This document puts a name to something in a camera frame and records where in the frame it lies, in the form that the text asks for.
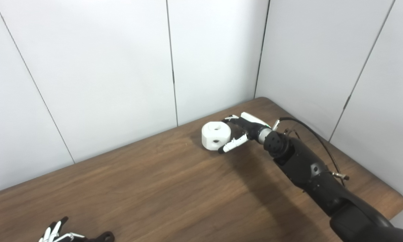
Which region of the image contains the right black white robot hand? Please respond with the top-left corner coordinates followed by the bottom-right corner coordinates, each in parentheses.
top-left (218, 112), bottom-right (272, 154)

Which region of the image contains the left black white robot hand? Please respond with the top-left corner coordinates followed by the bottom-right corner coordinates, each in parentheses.
top-left (38, 216), bottom-right (87, 242)

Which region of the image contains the round white piece with holes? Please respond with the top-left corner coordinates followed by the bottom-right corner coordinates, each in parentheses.
top-left (201, 121), bottom-right (232, 150)

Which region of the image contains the black flanged holder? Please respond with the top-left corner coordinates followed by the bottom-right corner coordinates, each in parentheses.
top-left (84, 231), bottom-right (115, 242)

